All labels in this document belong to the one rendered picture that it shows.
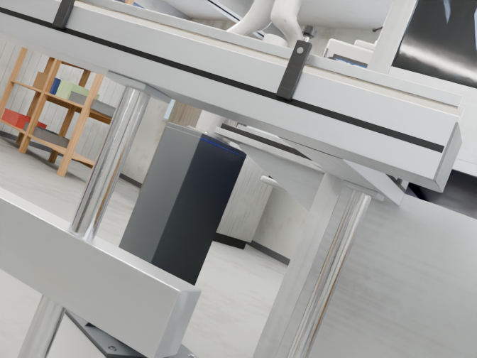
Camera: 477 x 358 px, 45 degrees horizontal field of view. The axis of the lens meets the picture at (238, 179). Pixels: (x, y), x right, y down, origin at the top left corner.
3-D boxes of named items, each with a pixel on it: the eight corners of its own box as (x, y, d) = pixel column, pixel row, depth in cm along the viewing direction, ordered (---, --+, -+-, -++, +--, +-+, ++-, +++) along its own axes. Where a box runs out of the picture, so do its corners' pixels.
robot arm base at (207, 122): (177, 125, 235) (194, 82, 235) (211, 140, 247) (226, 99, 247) (203, 133, 221) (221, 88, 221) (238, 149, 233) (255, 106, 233)
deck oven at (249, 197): (260, 255, 694) (314, 118, 695) (192, 236, 623) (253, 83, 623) (196, 221, 797) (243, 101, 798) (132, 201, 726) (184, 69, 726)
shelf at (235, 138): (389, 209, 230) (391, 204, 230) (351, 182, 166) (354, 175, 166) (283, 169, 250) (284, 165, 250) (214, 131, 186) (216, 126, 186)
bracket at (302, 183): (320, 218, 180) (336, 179, 180) (317, 217, 177) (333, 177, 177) (228, 181, 194) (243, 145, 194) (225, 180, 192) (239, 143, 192)
